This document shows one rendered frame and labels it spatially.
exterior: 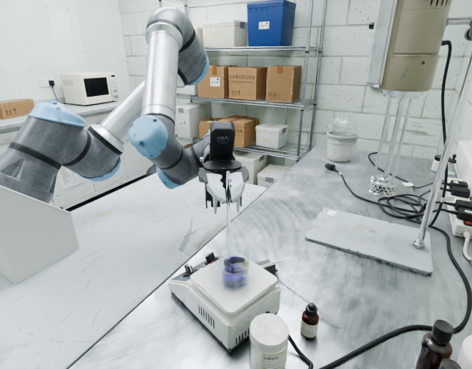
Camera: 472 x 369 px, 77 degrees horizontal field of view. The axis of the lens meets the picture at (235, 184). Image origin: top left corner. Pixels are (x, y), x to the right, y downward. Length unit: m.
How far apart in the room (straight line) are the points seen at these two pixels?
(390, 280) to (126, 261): 0.62
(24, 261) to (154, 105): 0.45
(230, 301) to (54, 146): 0.56
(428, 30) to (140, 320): 0.78
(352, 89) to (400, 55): 2.12
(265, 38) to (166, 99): 2.08
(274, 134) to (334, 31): 0.97
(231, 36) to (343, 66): 0.98
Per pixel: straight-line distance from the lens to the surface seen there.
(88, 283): 0.76
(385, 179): 0.82
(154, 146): 0.62
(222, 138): 0.55
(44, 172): 0.83
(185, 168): 0.71
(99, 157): 0.91
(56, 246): 0.84
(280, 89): 2.63
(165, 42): 0.81
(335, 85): 2.87
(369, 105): 2.84
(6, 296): 0.81
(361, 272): 0.77
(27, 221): 0.79
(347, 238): 0.86
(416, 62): 0.73
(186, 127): 3.13
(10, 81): 3.45
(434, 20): 0.74
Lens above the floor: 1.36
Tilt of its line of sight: 24 degrees down
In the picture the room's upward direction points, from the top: straight up
